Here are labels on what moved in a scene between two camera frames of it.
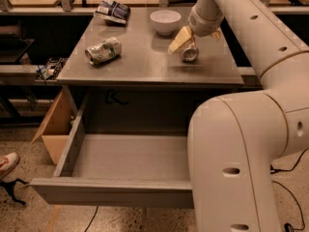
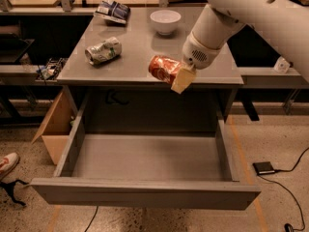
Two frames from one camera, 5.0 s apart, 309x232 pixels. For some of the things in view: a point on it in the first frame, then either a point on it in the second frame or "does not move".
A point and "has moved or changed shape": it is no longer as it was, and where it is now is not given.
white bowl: (165, 21) does not move
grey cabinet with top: (143, 70) does not move
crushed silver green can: (103, 51) does not move
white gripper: (201, 26) to (197, 53)
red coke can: (190, 53) has moved or changed shape
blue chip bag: (113, 11) does not move
